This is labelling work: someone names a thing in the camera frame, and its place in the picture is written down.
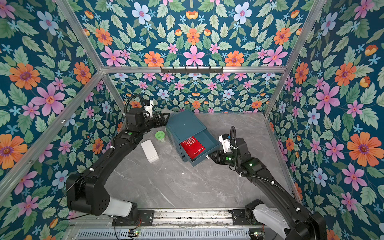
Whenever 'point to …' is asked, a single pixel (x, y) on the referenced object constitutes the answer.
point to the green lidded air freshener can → (160, 136)
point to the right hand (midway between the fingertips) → (212, 152)
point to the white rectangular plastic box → (150, 151)
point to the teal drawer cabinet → (182, 126)
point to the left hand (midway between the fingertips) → (165, 113)
